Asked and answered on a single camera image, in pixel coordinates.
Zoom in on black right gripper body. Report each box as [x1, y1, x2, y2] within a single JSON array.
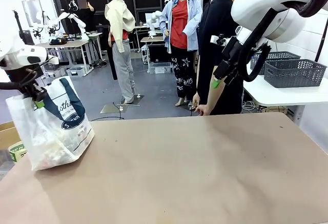
[[212, 36, 247, 86]]

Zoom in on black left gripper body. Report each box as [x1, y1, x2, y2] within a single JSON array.
[[18, 79, 39, 102]]

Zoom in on translucent shopping bag navy handles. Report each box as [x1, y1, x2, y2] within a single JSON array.
[[5, 75, 96, 172]]

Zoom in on person's left forearm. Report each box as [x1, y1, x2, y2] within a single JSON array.
[[204, 65, 227, 110]]

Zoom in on packed goods inside bag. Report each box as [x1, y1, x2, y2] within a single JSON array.
[[32, 131, 85, 170]]

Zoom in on person's right hand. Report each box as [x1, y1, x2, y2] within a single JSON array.
[[191, 92, 201, 111]]

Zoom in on person's left hand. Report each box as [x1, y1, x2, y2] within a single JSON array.
[[194, 104, 213, 116]]

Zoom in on person in black shirt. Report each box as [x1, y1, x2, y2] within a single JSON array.
[[196, 0, 244, 116]]

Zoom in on dark grey plastic basket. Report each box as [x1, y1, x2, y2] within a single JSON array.
[[250, 51, 302, 76], [263, 58, 328, 89]]

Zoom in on clear plastic storage box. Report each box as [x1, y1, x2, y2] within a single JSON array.
[[148, 62, 172, 75], [66, 66, 87, 78]]

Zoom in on brown cardboard box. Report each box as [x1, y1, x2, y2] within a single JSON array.
[[0, 120, 22, 151]]

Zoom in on mannequin blue shirt red top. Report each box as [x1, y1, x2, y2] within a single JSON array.
[[158, 0, 203, 107]]

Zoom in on green printed carton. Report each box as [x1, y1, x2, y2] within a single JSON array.
[[8, 141, 27, 164]]

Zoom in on background work desk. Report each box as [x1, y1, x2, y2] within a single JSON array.
[[35, 32, 104, 77]]

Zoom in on white side table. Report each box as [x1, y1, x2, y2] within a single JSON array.
[[241, 73, 328, 122]]

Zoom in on black tripod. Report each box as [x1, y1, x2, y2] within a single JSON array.
[[12, 9, 28, 46]]

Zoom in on background small desk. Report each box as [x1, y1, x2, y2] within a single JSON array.
[[140, 35, 166, 66]]

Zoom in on background person black shirt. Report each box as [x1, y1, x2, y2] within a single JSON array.
[[77, 0, 96, 34]]

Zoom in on mannequin with cream jacket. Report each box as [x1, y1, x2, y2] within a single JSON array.
[[99, 0, 137, 105]]

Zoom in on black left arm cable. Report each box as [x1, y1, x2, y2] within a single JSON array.
[[0, 67, 39, 91]]

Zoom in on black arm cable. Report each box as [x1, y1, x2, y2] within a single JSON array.
[[240, 0, 328, 83], [0, 67, 39, 91]]

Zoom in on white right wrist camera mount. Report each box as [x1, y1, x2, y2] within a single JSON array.
[[210, 34, 228, 47]]

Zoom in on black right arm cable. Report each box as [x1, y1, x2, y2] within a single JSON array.
[[240, 0, 328, 83]]

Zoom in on black floor cable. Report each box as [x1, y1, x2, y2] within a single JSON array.
[[90, 101, 126, 122]]

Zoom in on grey wall board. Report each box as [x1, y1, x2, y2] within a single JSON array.
[[21, 0, 44, 28]]

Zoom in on metal mannequin base plate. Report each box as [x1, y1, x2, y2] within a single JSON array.
[[99, 103, 141, 114]]

